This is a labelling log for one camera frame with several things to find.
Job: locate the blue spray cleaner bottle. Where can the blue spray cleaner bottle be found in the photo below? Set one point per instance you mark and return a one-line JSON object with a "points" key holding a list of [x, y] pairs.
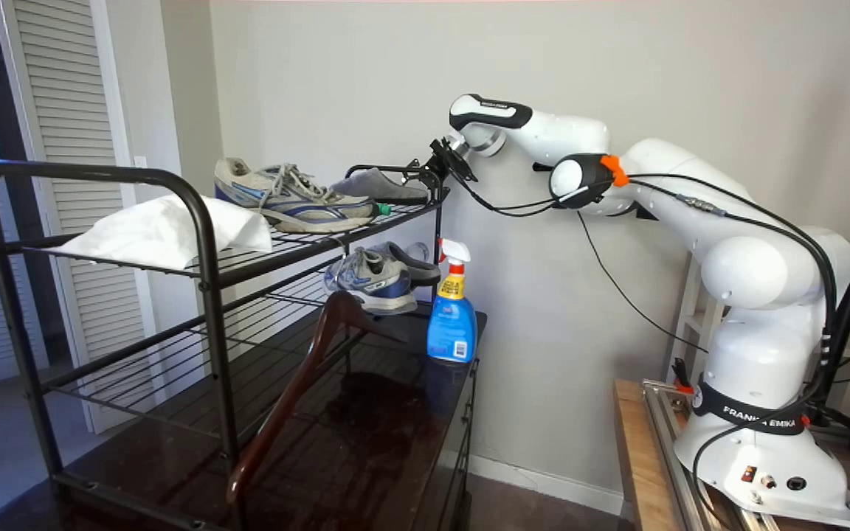
{"points": [[454, 328]]}

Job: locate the white louvered closet door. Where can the white louvered closet door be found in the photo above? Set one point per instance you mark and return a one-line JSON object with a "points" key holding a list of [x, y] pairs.
{"points": [[80, 195]]}

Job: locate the black metal shelf rack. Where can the black metal shelf rack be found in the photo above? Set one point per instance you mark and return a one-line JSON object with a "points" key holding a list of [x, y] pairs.
{"points": [[212, 297]]}

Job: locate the white shelf frame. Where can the white shelf frame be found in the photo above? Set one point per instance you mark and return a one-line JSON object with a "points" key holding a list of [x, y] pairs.
{"points": [[688, 315]]}

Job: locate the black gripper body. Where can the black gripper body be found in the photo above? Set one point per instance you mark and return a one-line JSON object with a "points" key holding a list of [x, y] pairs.
{"points": [[446, 158]]}

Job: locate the white crumpled cloth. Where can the white crumpled cloth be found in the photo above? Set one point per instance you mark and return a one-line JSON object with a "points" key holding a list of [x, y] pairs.
{"points": [[162, 232]]}

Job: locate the grey blue running sneaker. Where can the grey blue running sneaker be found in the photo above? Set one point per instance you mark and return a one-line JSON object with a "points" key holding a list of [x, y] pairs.
{"points": [[289, 203], [377, 282]]}

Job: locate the brown wooden clothes hanger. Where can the brown wooden clothes hanger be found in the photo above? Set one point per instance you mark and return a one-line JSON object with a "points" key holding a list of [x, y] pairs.
{"points": [[284, 394]]}

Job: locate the dark wooden dresser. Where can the dark wooden dresser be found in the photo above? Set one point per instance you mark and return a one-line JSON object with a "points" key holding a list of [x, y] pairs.
{"points": [[377, 444]]}

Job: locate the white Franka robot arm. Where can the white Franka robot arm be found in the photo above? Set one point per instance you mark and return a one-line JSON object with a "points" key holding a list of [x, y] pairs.
{"points": [[781, 284]]}

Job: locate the light wooden robot table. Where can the light wooden robot table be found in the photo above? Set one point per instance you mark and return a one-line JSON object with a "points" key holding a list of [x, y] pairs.
{"points": [[637, 462]]}

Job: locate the grey slipper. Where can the grey slipper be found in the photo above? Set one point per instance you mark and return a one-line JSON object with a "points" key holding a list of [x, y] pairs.
{"points": [[377, 183], [415, 267]]}

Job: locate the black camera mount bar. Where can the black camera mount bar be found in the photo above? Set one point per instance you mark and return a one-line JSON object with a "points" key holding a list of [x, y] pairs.
{"points": [[649, 211]]}

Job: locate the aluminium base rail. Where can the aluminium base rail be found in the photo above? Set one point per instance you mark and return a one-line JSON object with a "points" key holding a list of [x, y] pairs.
{"points": [[665, 433]]}

